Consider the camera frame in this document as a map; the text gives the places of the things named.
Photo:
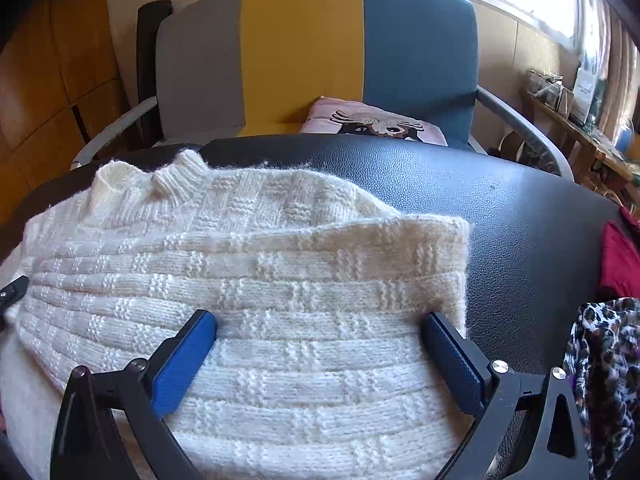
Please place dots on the wooden wardrobe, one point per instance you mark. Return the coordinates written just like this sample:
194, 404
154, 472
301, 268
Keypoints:
50, 85

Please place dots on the white knit sweater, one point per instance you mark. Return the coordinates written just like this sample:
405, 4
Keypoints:
275, 270

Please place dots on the dark red garment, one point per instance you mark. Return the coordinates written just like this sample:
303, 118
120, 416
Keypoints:
620, 260

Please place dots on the leopard print garment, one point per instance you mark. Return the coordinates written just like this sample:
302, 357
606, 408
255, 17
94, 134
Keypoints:
610, 360

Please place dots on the green white paper bag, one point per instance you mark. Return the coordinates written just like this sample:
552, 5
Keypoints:
587, 95

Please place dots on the wooden desk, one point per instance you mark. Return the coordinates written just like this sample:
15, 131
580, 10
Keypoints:
575, 127

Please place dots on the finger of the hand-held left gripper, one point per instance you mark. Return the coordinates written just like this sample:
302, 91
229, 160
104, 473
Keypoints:
15, 287

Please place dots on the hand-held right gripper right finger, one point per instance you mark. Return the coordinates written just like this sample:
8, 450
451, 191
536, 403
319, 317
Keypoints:
452, 367

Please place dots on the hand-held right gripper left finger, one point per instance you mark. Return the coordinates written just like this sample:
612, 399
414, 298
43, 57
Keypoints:
182, 360

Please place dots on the floral curtain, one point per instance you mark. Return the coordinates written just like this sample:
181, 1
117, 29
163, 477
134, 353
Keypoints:
615, 50

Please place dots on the pink printed cushion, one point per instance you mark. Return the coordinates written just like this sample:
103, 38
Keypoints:
325, 115

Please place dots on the grey yellow blue armchair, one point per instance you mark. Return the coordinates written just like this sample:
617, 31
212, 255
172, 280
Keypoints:
300, 50

